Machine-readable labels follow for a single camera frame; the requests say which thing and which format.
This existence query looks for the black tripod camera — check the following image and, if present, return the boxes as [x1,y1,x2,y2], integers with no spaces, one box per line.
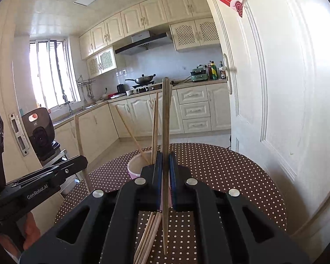
[22,107,61,166]

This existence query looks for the wok on stove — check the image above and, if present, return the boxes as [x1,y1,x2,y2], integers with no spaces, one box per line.
[125,74,156,86]

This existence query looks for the kitchen cabinets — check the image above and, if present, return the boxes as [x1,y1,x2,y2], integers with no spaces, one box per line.
[54,81,231,163]
[79,0,219,78]

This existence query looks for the door handle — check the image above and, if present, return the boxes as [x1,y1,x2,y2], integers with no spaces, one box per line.
[223,53,237,95]

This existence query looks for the black electric kettle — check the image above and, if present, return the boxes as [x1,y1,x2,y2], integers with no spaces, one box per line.
[117,83,126,94]

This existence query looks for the wooden chopstick on table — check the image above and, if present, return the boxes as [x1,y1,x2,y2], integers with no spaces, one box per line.
[139,213,157,263]
[133,212,155,264]
[142,212,162,264]

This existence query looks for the gas stove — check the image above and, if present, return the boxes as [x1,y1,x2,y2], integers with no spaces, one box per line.
[132,82,162,93]

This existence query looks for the kitchen faucet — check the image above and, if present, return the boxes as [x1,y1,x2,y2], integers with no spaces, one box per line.
[62,93,73,116]

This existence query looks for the pink utensil cup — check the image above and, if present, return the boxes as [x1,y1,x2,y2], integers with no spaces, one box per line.
[127,151,173,212]

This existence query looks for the window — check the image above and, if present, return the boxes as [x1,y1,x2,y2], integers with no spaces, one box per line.
[29,39,81,110]

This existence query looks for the metal rack shelf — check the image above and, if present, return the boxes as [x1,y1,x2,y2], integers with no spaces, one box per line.
[41,148,69,169]

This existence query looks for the range hood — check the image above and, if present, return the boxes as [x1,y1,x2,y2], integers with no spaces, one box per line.
[115,32,173,55]

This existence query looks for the wall utensil rack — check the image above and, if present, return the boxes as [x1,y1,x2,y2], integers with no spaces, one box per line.
[76,75,96,106]

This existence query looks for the lower kitchen cabinets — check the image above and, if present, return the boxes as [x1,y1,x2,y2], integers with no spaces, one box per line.
[54,81,231,163]

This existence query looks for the person left hand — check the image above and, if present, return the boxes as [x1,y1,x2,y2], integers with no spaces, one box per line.
[23,212,41,250]

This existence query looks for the upper kitchen cabinets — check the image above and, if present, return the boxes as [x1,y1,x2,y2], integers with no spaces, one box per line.
[79,0,219,78]

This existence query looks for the green sauce bottle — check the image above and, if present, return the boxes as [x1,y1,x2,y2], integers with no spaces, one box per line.
[210,61,219,80]

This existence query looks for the green electric cooker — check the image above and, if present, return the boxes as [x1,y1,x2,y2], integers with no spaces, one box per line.
[191,65,209,82]

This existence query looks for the white door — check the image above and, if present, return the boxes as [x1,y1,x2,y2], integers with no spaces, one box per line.
[207,0,330,259]

